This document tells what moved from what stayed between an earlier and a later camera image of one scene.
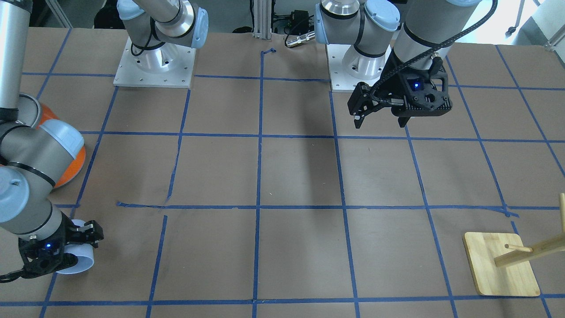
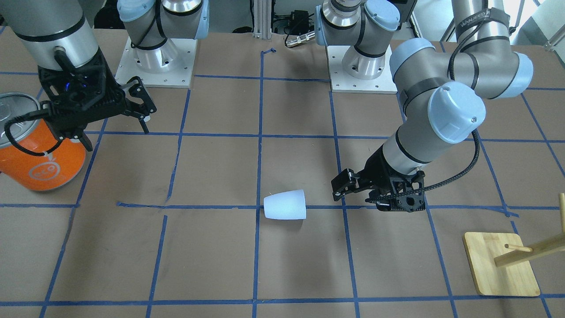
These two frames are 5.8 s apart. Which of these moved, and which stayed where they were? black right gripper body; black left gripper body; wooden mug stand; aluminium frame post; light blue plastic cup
Moved: black right gripper body; black left gripper body; light blue plastic cup
Stayed: wooden mug stand; aluminium frame post
